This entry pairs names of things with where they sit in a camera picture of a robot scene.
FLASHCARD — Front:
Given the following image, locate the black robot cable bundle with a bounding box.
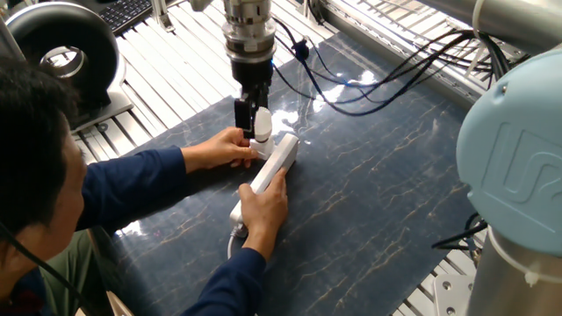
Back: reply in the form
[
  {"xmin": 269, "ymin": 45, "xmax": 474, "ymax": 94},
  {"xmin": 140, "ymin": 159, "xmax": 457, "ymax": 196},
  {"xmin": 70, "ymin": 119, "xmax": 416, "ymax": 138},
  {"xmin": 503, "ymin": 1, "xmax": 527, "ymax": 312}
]
[{"xmin": 271, "ymin": 17, "xmax": 513, "ymax": 118}]

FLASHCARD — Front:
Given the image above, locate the green trousered leg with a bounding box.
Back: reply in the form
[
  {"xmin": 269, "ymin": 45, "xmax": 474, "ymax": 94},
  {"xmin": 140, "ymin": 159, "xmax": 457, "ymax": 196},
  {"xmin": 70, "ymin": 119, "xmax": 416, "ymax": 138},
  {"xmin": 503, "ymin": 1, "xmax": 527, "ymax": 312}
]
[{"xmin": 39, "ymin": 230, "xmax": 111, "ymax": 316}]

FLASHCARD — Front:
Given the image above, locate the short aluminium bracket post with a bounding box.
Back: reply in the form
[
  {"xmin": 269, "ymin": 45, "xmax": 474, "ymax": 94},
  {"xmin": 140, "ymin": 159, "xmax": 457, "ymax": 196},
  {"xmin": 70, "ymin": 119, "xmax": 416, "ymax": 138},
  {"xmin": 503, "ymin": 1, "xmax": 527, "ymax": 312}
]
[{"xmin": 151, "ymin": 0, "xmax": 176, "ymax": 33}]

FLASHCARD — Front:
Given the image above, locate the black cable with metal plug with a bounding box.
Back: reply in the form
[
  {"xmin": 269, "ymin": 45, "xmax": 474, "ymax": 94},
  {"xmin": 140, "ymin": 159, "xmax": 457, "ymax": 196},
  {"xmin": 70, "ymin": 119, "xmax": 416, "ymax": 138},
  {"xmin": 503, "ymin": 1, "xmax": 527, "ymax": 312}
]
[{"xmin": 430, "ymin": 212, "xmax": 489, "ymax": 264}]

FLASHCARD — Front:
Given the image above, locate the grey robot mounting plate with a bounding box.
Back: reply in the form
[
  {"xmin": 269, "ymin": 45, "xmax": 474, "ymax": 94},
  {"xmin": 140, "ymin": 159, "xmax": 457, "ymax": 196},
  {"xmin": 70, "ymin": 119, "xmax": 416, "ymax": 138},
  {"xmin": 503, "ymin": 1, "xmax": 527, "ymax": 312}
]
[{"xmin": 433, "ymin": 274, "xmax": 476, "ymax": 316}]

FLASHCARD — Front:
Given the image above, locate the thin black cord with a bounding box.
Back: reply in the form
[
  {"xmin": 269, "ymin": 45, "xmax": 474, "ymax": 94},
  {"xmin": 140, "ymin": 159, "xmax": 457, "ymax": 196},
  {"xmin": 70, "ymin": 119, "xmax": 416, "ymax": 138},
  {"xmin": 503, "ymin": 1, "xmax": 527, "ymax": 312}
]
[{"xmin": 0, "ymin": 221, "xmax": 96, "ymax": 316}]

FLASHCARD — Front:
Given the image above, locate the navy sleeved right forearm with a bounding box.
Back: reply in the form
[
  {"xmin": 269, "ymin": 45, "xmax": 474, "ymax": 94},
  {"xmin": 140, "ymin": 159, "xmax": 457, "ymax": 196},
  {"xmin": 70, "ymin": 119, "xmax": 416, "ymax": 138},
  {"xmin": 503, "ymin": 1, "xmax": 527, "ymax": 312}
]
[{"xmin": 180, "ymin": 248, "xmax": 268, "ymax": 316}]

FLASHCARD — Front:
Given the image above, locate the black round ring device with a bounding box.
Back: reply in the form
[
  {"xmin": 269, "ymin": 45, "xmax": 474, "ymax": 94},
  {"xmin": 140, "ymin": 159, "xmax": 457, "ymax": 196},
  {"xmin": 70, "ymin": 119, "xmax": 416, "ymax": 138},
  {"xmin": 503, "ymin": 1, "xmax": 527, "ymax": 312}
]
[{"xmin": 6, "ymin": 2, "xmax": 120, "ymax": 122}]

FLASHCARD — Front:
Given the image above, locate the white plug-in bulb holder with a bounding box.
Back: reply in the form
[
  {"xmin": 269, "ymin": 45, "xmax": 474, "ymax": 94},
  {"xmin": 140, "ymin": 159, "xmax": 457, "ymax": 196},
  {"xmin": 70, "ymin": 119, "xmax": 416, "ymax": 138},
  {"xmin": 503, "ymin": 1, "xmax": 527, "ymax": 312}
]
[{"xmin": 249, "ymin": 136, "xmax": 277, "ymax": 161}]

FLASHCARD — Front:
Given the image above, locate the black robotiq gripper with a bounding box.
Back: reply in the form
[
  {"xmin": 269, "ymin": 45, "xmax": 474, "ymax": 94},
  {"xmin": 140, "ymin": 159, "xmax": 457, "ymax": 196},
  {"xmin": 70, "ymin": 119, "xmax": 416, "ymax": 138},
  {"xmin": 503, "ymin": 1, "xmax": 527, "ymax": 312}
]
[{"xmin": 230, "ymin": 56, "xmax": 275, "ymax": 140}]

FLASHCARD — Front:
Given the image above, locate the grey device base plate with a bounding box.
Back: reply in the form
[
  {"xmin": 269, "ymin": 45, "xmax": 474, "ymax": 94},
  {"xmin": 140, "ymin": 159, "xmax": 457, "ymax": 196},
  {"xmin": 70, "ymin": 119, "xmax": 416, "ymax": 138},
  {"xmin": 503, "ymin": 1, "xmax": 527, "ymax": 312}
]
[{"xmin": 69, "ymin": 85, "xmax": 135, "ymax": 135}]

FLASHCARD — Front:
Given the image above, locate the person's left hand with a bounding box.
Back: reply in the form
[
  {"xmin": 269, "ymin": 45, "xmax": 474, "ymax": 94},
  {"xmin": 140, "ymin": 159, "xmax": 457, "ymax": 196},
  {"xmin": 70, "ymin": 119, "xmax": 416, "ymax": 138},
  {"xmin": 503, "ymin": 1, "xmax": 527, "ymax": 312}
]
[{"xmin": 192, "ymin": 126, "xmax": 259, "ymax": 173}]

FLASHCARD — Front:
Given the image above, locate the dark blue robot cable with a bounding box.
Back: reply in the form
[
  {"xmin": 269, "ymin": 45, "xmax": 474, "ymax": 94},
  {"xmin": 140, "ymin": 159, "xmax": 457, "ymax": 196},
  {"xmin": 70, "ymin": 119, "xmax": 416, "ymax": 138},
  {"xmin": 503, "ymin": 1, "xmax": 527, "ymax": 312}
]
[{"xmin": 271, "ymin": 39, "xmax": 440, "ymax": 118}]

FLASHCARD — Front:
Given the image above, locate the white power strip cable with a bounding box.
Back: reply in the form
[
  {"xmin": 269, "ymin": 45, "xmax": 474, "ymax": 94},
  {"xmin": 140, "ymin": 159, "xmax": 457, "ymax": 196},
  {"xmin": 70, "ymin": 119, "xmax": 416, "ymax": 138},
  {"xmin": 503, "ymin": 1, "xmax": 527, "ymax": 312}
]
[{"xmin": 226, "ymin": 223, "xmax": 241, "ymax": 260}]

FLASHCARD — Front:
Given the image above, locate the white power strip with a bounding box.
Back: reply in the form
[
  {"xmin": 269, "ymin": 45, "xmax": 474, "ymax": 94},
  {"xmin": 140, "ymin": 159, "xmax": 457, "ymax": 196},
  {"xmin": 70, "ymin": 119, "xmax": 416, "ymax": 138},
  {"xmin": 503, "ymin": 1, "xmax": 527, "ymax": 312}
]
[{"xmin": 228, "ymin": 133, "xmax": 300, "ymax": 238}]

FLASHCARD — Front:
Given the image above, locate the dark marble pattern mat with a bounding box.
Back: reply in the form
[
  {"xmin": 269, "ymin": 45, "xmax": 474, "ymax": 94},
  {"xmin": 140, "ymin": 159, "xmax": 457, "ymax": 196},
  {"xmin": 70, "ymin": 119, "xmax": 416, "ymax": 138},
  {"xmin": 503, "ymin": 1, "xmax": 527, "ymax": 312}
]
[{"xmin": 85, "ymin": 30, "xmax": 478, "ymax": 316}]

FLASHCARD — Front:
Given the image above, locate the slanted aluminium pole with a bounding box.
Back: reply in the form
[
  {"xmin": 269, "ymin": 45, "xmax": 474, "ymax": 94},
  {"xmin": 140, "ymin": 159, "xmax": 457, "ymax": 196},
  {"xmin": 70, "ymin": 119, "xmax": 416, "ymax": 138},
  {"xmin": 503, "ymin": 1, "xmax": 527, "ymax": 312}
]
[{"xmin": 0, "ymin": 19, "xmax": 25, "ymax": 61}]

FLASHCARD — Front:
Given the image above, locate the white LED bulb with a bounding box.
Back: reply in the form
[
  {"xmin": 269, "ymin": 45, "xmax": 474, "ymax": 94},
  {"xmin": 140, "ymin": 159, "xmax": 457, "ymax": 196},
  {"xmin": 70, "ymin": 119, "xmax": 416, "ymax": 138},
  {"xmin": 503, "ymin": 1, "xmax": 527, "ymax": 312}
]
[{"xmin": 253, "ymin": 106, "xmax": 273, "ymax": 144}]

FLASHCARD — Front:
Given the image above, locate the black cable clamp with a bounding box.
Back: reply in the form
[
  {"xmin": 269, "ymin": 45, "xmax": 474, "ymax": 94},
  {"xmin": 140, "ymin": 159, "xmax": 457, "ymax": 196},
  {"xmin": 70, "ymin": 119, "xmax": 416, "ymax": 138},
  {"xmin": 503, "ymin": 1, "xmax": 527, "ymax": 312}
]
[{"xmin": 292, "ymin": 39, "xmax": 311, "ymax": 61}]

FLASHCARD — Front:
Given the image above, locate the person's right hand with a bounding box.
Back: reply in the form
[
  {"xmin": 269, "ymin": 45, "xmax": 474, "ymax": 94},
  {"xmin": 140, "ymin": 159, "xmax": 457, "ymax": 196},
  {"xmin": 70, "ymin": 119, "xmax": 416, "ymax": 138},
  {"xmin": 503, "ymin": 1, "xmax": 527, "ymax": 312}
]
[{"xmin": 238, "ymin": 167, "xmax": 290, "ymax": 261}]

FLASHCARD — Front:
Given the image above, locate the navy sleeved left forearm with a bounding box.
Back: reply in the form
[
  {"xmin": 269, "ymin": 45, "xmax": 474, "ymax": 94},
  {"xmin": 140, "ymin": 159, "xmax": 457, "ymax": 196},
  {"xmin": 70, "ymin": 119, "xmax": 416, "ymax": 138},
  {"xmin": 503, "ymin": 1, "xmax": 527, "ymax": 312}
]
[{"xmin": 76, "ymin": 147, "xmax": 198, "ymax": 233}]

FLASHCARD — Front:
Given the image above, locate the black computer keyboard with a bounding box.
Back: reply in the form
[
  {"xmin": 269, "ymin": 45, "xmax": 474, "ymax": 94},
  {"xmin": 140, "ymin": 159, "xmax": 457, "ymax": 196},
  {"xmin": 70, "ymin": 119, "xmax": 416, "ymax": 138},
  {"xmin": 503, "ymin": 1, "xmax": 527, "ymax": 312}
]
[{"xmin": 98, "ymin": 0, "xmax": 155, "ymax": 34}]

